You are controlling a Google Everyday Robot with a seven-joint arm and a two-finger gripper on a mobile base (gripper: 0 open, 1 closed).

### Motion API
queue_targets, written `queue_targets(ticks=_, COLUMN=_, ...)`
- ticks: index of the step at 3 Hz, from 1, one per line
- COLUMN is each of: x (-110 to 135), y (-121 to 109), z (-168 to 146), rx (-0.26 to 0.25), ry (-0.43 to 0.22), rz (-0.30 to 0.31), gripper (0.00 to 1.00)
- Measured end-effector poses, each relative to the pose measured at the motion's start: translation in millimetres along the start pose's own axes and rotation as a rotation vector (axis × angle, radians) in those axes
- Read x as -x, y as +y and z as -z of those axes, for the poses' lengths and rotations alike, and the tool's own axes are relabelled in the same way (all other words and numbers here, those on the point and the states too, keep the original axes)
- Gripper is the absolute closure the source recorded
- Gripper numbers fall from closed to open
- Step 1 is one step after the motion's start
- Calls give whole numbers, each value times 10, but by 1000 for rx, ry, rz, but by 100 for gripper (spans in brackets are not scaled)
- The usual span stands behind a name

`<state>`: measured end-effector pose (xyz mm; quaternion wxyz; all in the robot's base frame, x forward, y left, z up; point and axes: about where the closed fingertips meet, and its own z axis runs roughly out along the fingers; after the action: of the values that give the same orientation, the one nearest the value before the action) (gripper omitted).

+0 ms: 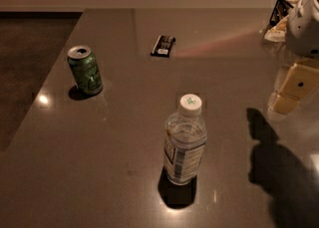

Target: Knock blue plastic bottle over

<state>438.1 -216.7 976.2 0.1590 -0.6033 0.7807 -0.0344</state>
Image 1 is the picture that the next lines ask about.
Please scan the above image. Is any clear plastic water bottle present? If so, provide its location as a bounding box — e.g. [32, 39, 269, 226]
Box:
[163, 94, 207, 185]

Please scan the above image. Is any black snack bar wrapper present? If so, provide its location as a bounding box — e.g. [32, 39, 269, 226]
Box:
[151, 35, 175, 58]

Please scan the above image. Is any black wire basket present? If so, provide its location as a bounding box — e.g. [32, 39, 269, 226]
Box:
[269, 0, 300, 27]

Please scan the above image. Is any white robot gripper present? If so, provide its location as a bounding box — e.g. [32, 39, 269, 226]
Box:
[264, 0, 319, 115]

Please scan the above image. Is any green soda can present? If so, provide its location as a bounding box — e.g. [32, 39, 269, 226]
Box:
[68, 45, 103, 96]

